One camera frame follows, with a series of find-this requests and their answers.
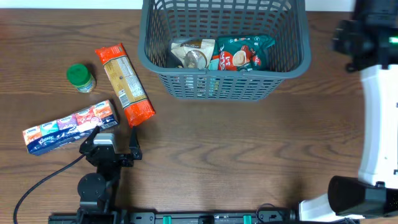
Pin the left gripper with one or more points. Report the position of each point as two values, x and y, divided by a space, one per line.
111 157

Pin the Kleenex tissue multipack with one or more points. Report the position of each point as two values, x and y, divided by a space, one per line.
46 137

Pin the orange spaghetti package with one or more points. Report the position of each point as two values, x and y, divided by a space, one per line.
126 84

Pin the green lid Knorr jar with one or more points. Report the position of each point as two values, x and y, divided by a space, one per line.
81 78

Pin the green Nescafe coffee bag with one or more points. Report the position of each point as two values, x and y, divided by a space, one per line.
243 52

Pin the beige coffee snack bag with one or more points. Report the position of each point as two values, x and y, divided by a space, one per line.
194 53

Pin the light blue small packet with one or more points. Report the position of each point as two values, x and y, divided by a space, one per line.
213 65

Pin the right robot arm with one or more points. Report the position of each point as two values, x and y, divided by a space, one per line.
373 194

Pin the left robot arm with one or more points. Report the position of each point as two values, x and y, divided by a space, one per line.
98 190

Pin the grey plastic basket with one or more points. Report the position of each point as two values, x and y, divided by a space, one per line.
163 22

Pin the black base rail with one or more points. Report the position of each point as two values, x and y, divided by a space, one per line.
265 215

